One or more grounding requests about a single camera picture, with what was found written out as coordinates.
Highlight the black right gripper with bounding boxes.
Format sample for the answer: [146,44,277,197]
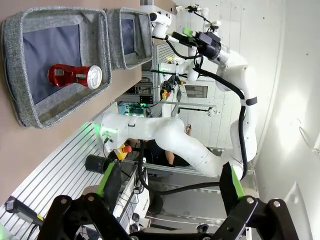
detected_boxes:
[171,27,223,60]

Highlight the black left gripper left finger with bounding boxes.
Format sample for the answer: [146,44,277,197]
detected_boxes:
[37,158,131,240]

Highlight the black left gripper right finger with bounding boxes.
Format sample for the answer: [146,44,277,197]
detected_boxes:
[212,161,301,240]

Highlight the crushed red soda can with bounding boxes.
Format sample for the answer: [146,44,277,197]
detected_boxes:
[47,63,103,90]

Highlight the white equipment cabinet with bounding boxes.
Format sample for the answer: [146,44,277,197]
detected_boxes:
[112,172,151,240]

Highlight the black cylinder cup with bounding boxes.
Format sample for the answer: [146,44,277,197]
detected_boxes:
[84,154,111,175]

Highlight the yellow emergency stop button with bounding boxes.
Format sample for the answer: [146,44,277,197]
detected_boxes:
[113,144,133,161]

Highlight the seated person in black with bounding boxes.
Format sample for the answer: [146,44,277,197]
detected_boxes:
[146,123,195,169]

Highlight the grey fabric basket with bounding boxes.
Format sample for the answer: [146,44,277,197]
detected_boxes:
[104,6,154,71]
[1,6,113,130]

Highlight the electronics box with green lights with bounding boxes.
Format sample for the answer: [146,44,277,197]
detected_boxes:
[117,101,146,118]

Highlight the black bar with yellow label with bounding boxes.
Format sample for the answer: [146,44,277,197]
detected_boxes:
[4,196,45,227]

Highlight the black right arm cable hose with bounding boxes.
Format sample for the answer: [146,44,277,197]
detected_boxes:
[136,56,251,198]

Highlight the aluminium frame beam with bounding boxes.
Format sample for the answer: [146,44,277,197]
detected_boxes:
[122,159,208,177]

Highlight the grey wall panel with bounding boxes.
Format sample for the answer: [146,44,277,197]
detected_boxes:
[184,84,209,99]

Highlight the aluminium slotted base plate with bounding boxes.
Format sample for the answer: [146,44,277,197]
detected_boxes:
[0,99,120,240]

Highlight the black pole with white camera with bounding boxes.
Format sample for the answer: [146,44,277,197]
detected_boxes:
[178,106,221,118]

